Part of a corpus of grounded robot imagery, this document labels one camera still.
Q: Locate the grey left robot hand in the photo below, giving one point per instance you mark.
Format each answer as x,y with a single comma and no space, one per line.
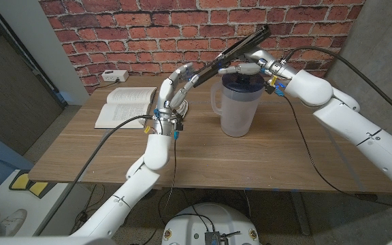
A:
164,95

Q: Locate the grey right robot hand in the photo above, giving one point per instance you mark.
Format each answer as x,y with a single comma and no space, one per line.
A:
267,64

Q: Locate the black stapler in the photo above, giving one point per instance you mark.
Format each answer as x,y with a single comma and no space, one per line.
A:
240,47

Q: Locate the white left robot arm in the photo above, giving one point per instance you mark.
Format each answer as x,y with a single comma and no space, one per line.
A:
138,183

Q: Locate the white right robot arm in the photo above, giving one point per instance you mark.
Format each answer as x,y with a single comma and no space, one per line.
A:
352,126

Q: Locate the open paperback book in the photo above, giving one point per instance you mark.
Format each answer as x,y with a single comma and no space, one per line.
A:
124,109

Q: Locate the clear pitcher with blue lid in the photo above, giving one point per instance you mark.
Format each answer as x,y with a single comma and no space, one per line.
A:
238,109

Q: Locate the white power strip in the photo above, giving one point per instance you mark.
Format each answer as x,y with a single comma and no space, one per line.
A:
115,75

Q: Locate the red brick printed backdrop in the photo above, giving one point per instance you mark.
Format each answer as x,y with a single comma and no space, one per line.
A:
114,37

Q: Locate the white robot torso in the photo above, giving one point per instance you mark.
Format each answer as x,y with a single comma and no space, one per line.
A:
213,217

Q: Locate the grey table leg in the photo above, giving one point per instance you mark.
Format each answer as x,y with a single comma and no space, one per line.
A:
301,214

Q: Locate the dark wooden door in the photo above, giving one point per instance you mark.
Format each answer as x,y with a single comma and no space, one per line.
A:
9,95

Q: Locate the white sneaker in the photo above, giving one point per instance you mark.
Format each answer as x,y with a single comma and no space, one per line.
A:
14,219

